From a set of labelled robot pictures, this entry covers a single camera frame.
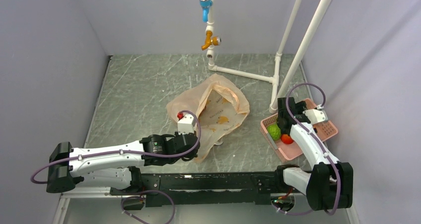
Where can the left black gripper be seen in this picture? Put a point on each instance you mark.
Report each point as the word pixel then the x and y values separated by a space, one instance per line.
pixel 191 155

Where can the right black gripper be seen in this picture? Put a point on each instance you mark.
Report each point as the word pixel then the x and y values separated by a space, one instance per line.
pixel 301 107

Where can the green bumpy custard apple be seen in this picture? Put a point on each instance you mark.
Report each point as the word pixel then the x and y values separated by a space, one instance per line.
pixel 274 131

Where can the red yellow fake apple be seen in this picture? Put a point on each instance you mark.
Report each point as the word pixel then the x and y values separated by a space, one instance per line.
pixel 286 139

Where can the orange banana-print plastic bag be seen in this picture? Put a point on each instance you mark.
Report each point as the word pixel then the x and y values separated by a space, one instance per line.
pixel 220 106

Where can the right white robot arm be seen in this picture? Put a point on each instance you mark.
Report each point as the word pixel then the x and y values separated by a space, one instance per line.
pixel 329 184

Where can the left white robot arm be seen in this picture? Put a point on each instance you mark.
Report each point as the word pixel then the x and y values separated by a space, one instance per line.
pixel 117 167

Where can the silver open-end wrench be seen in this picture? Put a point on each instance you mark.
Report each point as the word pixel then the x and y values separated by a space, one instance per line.
pixel 218 142

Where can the orange tap valve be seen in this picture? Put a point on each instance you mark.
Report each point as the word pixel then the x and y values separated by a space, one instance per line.
pixel 210 40

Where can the blue tap valve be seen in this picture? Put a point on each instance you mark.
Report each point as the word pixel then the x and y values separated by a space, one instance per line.
pixel 205 5

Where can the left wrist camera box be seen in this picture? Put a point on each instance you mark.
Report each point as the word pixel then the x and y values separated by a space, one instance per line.
pixel 186 124

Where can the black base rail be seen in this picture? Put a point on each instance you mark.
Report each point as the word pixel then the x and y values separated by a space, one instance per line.
pixel 162 189

